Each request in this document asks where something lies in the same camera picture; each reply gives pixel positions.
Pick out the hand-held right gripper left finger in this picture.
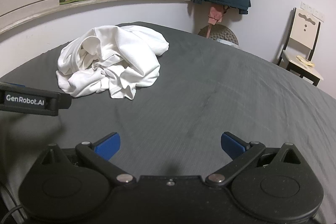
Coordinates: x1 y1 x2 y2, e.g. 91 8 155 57
39 132 137 186

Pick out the grey studded balance cushion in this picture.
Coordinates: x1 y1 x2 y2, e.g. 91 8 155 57
197 25 240 46

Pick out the white and blue wrapper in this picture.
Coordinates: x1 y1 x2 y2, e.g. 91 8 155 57
216 39 238 48

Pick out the white wall socket panel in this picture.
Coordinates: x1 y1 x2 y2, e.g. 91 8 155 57
301 1 326 22

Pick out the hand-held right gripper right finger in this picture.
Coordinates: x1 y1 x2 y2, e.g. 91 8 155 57
205 132 302 186

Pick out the yellow item on chair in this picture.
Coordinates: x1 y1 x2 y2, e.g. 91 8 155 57
296 55 316 67

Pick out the beige chair with black frame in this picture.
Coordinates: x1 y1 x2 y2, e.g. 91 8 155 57
277 7 324 87

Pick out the pink hanging cloth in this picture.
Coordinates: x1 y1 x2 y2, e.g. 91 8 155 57
206 4 230 39

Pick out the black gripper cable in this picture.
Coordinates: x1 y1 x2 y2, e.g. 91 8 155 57
0 179 23 224

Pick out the grey window sill ledge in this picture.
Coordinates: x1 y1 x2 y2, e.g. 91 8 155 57
0 0 191 35

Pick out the white turtleneck shirt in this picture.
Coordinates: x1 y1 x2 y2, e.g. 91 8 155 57
56 25 170 100

